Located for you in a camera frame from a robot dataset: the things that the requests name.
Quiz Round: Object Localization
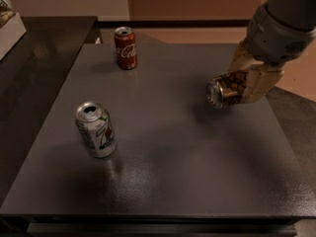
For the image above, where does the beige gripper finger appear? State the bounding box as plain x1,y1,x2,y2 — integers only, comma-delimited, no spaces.
228,40,264,73
242,63,284,103

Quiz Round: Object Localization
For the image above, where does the orange patterned soda can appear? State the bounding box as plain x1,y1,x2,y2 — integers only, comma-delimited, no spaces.
206,69,248,110

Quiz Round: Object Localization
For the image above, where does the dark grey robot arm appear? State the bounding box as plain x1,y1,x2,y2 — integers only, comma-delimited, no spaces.
229,0,316,103

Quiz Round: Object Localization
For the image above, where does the red Coca-Cola can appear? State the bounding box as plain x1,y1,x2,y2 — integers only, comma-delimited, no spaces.
114,27,137,70

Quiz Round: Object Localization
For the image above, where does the white 7up can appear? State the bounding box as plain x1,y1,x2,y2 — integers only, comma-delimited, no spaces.
75,101,117,158

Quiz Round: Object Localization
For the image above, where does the dark side table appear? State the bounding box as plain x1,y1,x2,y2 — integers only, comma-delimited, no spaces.
0,16,100,204

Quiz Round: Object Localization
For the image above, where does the white box with items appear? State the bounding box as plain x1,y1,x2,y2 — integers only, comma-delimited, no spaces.
0,0,27,60

